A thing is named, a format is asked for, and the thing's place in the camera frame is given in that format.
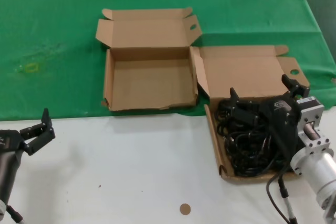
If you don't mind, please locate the green table cloth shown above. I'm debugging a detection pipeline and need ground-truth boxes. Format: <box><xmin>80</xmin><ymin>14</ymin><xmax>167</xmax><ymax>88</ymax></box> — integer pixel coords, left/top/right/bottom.
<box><xmin>0</xmin><ymin>0</ymin><xmax>336</xmax><ymax>123</ymax></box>

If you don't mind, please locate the right cable with metal connector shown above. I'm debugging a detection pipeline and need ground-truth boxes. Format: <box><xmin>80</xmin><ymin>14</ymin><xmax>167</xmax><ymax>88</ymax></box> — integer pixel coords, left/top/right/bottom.
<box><xmin>278</xmin><ymin>174</ymin><xmax>299</xmax><ymax>224</ymax></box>

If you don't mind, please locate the cardboard box with round hole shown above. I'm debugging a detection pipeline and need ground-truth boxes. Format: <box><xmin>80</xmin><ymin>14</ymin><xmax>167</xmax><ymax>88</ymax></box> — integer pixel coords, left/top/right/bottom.
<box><xmin>189</xmin><ymin>45</ymin><xmax>311</xmax><ymax>185</ymax></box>

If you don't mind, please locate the cardboard box with torn rim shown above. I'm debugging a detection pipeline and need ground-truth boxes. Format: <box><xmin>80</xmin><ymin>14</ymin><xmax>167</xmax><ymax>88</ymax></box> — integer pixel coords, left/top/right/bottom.
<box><xmin>94</xmin><ymin>7</ymin><xmax>202</xmax><ymax>112</ymax></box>

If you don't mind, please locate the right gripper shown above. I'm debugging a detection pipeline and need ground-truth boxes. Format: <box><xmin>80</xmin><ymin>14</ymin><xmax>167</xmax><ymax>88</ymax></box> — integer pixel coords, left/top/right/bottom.
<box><xmin>229</xmin><ymin>73</ymin><xmax>332</xmax><ymax>156</ymax></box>

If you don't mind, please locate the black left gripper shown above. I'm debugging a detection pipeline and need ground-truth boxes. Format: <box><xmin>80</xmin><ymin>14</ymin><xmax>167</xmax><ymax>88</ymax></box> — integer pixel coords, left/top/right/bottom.
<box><xmin>0</xmin><ymin>108</ymin><xmax>56</xmax><ymax>156</ymax></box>

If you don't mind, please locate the black power cable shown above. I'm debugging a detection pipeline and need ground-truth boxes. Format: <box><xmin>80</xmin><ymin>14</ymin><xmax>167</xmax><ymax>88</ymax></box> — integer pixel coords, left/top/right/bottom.
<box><xmin>231</xmin><ymin>155</ymin><xmax>289</xmax><ymax>177</ymax></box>
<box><xmin>220</xmin><ymin>126</ymin><xmax>237</xmax><ymax>156</ymax></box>
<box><xmin>223</xmin><ymin>119</ymin><xmax>276</xmax><ymax>175</ymax></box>
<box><xmin>215</xmin><ymin>98</ymin><xmax>237</xmax><ymax>130</ymax></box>

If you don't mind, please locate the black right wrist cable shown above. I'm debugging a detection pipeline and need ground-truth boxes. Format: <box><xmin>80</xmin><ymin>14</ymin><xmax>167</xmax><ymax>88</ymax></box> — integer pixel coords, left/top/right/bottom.
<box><xmin>266</xmin><ymin>165</ymin><xmax>290</xmax><ymax>224</ymax></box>

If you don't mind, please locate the dark left wrist camera mount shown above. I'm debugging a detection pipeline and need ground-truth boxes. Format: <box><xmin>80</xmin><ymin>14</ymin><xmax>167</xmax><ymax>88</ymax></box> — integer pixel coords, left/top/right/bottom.
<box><xmin>0</xmin><ymin>152</ymin><xmax>22</xmax><ymax>202</ymax></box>

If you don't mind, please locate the left cable with metal connector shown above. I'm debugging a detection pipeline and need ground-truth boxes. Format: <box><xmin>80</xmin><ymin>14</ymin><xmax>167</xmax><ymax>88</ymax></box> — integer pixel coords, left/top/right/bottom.
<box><xmin>6</xmin><ymin>205</ymin><xmax>26</xmax><ymax>224</ymax></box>

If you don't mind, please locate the round cardboard disc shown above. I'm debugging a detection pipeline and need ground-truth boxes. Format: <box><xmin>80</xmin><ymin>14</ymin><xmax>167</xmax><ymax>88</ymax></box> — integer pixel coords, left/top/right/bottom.
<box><xmin>179</xmin><ymin>203</ymin><xmax>192</xmax><ymax>216</ymax></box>

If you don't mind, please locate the cable with metal connector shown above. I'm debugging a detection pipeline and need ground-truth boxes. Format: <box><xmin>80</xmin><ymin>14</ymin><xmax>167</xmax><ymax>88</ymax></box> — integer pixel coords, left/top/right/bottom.
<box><xmin>278</xmin><ymin>174</ymin><xmax>299</xmax><ymax>224</ymax></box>
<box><xmin>6</xmin><ymin>205</ymin><xmax>26</xmax><ymax>224</ymax></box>

